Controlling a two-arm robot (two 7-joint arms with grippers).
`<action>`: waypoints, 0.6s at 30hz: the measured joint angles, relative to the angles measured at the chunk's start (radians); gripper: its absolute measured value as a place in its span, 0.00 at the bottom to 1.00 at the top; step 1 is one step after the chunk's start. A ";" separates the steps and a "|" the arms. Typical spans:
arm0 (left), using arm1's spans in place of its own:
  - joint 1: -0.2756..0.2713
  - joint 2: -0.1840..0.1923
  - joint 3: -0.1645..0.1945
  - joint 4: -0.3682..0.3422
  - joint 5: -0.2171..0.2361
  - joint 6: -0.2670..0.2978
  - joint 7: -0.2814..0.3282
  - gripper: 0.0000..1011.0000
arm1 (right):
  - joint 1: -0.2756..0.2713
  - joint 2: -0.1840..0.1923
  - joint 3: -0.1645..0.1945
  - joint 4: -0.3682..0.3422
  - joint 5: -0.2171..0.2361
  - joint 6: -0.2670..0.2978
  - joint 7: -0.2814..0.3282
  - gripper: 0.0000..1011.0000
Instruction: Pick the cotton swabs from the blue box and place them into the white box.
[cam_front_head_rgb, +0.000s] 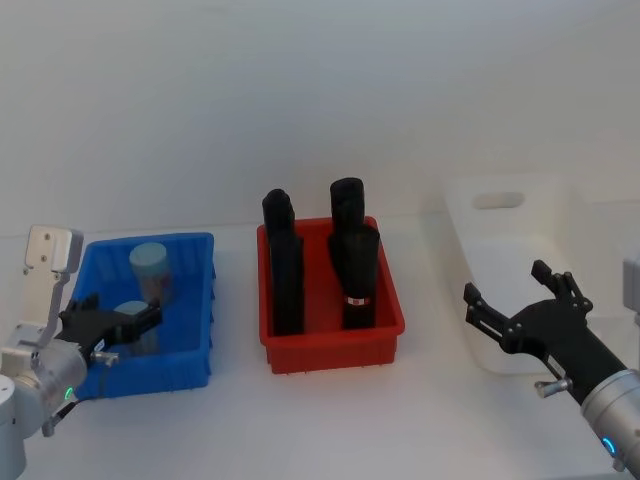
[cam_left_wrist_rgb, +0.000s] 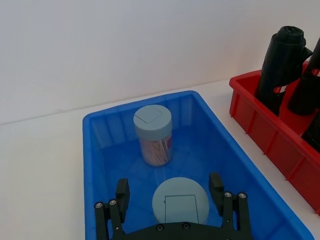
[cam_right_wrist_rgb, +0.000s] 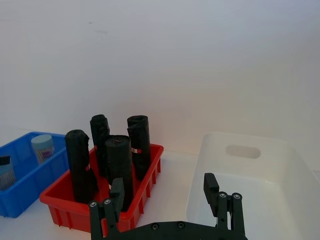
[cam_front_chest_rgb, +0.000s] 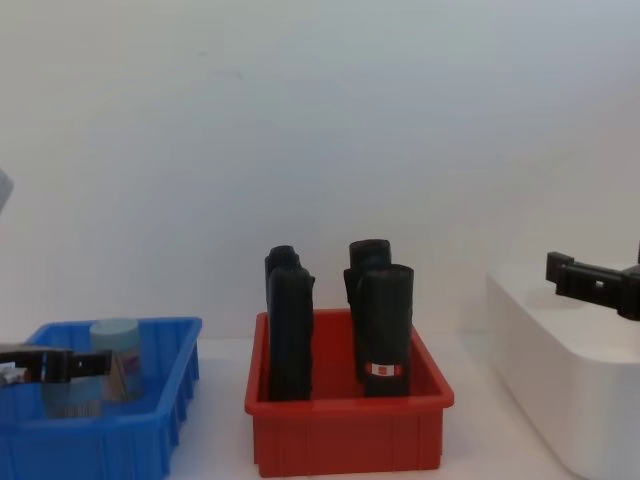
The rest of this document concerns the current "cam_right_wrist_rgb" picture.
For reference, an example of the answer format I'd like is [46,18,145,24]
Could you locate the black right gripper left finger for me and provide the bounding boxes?
[88,177,125,240]

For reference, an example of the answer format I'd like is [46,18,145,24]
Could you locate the black bag roll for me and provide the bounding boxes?
[89,114,111,177]
[126,115,152,181]
[104,134,134,213]
[64,129,99,204]

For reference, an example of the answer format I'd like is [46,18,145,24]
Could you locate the clear canister pale blue lid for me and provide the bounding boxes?
[31,134,56,165]

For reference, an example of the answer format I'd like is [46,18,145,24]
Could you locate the blue plastic bin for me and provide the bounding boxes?
[0,131,70,219]

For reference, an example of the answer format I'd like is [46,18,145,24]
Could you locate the white plastic bin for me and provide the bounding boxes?
[185,131,320,240]

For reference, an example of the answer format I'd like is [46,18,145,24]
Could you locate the red plastic bin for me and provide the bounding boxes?
[39,143,165,233]

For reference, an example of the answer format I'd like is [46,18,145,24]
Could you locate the clear canister black label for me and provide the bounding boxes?
[0,155,17,192]

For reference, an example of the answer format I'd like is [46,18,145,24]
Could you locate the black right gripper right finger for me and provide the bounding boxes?
[203,172,245,235]

